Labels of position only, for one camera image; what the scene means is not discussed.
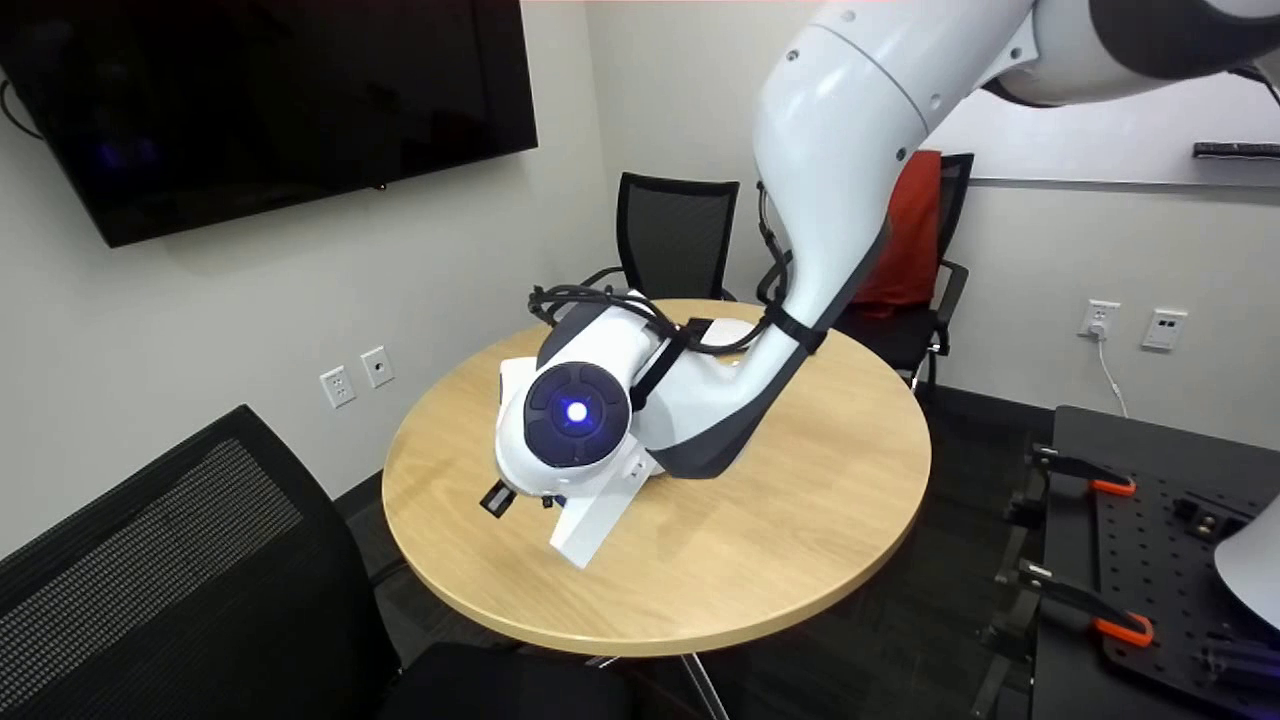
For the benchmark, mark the black wall television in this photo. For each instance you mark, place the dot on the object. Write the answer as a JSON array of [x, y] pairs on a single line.
[[265, 92]]

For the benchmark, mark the black bracket on stand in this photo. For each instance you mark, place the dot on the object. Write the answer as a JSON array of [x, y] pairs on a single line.
[[1205, 515]]

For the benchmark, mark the red jacket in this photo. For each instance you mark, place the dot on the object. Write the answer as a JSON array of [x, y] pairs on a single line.
[[921, 243]]

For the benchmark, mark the dark whiteboard tray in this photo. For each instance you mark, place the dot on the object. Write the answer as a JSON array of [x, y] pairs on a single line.
[[1235, 149]]

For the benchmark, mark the white wall outlet plate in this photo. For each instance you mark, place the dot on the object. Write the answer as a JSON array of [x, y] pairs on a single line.
[[338, 385], [1164, 331], [1102, 309], [376, 367]]

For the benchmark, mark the black orange bar clamp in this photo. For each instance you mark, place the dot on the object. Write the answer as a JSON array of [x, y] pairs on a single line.
[[1126, 630], [1112, 487]]

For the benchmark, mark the black perforated robot stand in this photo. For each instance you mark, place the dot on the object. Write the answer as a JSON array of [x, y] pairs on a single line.
[[1173, 584]]

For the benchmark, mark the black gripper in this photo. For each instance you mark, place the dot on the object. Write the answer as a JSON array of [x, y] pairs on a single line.
[[500, 503]]

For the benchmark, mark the black office chair with jacket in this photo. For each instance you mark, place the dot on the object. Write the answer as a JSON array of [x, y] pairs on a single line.
[[901, 346]]

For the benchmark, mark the black mesh office chair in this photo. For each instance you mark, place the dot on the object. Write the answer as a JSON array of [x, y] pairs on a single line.
[[162, 603], [672, 225]]

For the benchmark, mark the chrome table leg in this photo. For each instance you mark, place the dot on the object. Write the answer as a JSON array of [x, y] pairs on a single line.
[[702, 686]]

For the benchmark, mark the white wall whiteboard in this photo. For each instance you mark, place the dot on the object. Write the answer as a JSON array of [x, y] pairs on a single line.
[[1105, 146]]

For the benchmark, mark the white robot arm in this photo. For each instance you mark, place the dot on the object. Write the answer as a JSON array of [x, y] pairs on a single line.
[[853, 107]]

